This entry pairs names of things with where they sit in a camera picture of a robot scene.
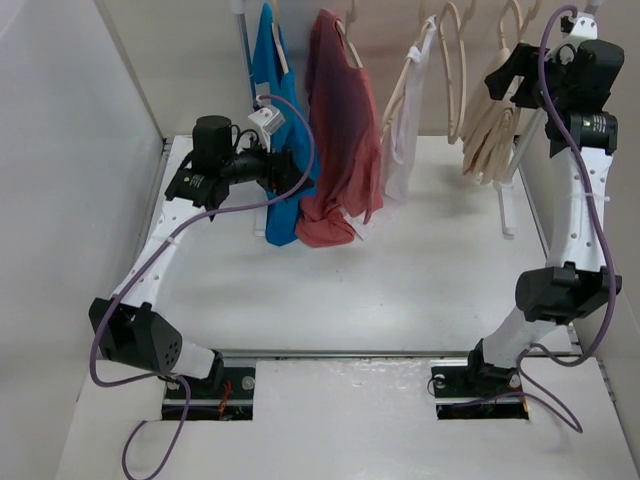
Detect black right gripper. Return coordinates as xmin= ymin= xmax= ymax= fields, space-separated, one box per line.
xmin=484 ymin=41 xmax=576 ymax=114

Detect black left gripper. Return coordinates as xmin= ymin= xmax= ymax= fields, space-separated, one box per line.
xmin=220 ymin=128 xmax=313 ymax=199

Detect beige hanger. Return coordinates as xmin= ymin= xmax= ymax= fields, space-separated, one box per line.
xmin=479 ymin=0 xmax=543 ymax=186
xmin=381 ymin=1 xmax=436 ymax=135
xmin=437 ymin=1 xmax=477 ymax=145
xmin=335 ymin=0 xmax=363 ymax=69
xmin=269 ymin=0 xmax=289 ymax=75

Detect beige trousers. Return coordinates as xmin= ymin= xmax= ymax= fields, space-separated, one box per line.
xmin=460 ymin=47 xmax=521 ymax=185

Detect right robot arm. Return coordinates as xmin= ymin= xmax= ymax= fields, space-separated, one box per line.
xmin=462 ymin=39 xmax=625 ymax=394

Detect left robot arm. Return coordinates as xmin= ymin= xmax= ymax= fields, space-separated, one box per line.
xmin=89 ymin=106 xmax=314 ymax=397

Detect beige hanger under blue shirt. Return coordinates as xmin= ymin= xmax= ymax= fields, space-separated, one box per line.
xmin=269 ymin=0 xmax=289 ymax=75

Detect beige hanger under white garment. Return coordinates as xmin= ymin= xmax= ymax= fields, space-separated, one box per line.
xmin=381 ymin=1 xmax=436 ymax=135

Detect beige hanger under red shirt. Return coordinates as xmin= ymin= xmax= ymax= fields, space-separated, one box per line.
xmin=335 ymin=0 xmax=363 ymax=69

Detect white garment on hanger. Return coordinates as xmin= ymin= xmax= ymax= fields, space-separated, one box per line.
xmin=381 ymin=14 xmax=438 ymax=201

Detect blue t-shirt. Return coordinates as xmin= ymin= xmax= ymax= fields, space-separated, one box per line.
xmin=251 ymin=1 xmax=318 ymax=247

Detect red t-shirt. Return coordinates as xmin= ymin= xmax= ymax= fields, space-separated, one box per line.
xmin=296 ymin=8 xmax=383 ymax=248

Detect white clothes rack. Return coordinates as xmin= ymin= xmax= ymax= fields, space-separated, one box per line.
xmin=228 ymin=0 xmax=606 ymax=241

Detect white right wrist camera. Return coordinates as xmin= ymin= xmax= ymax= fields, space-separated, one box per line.
xmin=559 ymin=12 xmax=598 ymax=47

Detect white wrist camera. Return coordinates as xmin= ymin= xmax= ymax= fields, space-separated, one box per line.
xmin=248 ymin=104 xmax=286 ymax=138
xmin=559 ymin=12 xmax=598 ymax=47

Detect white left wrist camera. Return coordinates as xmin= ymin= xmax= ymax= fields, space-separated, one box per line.
xmin=248 ymin=104 xmax=286 ymax=138

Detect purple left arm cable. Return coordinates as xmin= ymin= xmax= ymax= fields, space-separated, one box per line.
xmin=89 ymin=93 xmax=318 ymax=480

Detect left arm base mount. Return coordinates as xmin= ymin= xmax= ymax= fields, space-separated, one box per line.
xmin=161 ymin=362 xmax=256 ymax=421

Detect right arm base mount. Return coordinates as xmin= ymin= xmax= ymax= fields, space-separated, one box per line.
xmin=427 ymin=359 xmax=529 ymax=421

